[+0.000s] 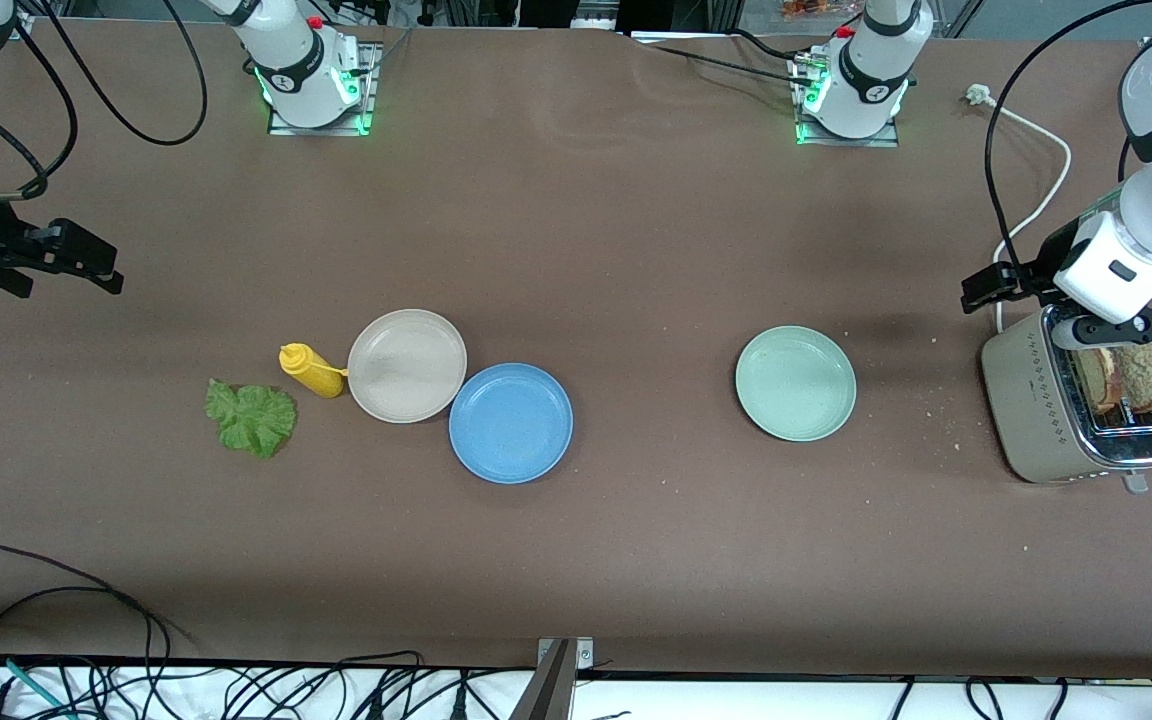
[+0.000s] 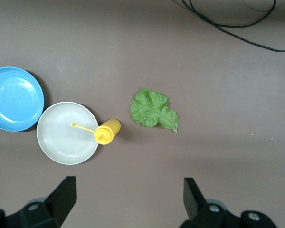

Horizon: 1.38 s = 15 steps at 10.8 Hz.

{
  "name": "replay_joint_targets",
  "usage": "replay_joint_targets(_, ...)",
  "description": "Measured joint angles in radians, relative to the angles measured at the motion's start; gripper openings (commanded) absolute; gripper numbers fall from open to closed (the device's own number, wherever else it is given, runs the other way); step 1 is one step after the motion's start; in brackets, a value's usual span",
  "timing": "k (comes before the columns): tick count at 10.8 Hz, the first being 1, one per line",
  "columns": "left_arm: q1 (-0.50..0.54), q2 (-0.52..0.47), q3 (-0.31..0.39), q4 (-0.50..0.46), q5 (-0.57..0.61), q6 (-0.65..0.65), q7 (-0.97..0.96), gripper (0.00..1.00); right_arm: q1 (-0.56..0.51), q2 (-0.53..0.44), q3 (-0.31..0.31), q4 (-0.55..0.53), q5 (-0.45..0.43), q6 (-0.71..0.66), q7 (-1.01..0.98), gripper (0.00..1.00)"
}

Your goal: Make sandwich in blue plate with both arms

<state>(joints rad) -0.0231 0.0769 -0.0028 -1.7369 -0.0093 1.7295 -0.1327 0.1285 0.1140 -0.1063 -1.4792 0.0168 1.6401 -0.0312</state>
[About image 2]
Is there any blue plate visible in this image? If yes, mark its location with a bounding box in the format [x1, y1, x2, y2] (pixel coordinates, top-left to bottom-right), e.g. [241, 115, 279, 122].
[0, 66, 45, 132]

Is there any beige plate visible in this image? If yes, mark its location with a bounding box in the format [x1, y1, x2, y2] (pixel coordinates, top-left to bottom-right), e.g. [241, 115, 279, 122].
[36, 101, 100, 166]

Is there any black table cable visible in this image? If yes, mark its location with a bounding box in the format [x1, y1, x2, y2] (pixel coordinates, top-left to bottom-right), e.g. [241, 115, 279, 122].
[189, 0, 277, 28]
[181, 0, 285, 52]

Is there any green lettuce leaf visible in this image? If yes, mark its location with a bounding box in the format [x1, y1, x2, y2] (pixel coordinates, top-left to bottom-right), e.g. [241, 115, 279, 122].
[129, 88, 180, 133]

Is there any yellow squeeze bottle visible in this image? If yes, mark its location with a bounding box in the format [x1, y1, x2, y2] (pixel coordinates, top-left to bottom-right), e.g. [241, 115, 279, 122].
[71, 118, 122, 146]

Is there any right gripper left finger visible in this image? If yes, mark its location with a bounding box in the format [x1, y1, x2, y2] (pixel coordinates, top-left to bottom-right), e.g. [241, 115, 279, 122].
[0, 176, 77, 228]

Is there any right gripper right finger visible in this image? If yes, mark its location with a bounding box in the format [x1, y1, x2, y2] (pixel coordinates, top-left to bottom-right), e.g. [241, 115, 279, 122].
[179, 177, 279, 228]

